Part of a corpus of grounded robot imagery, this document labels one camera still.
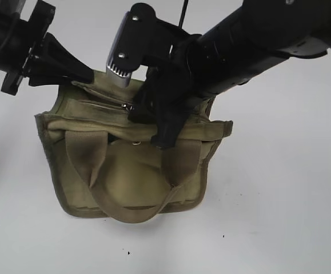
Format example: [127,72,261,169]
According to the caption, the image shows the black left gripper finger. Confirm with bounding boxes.
[27,33,94,86]

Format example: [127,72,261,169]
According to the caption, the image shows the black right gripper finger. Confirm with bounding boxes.
[128,86,159,123]
[150,108,188,150]

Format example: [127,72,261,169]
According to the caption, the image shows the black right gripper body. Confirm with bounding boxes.
[116,2,203,117]

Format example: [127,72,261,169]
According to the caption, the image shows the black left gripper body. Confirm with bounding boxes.
[1,1,55,95]

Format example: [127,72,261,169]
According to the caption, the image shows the silver metal zipper pull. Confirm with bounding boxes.
[122,103,132,111]

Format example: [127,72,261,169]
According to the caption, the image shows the olive yellow canvas bag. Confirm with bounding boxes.
[35,71,233,223]

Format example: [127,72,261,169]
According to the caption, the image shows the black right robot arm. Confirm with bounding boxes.
[113,1,331,148]

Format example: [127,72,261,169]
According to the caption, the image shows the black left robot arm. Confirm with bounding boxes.
[0,1,94,96]

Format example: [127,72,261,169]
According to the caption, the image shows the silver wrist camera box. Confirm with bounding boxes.
[106,12,132,88]

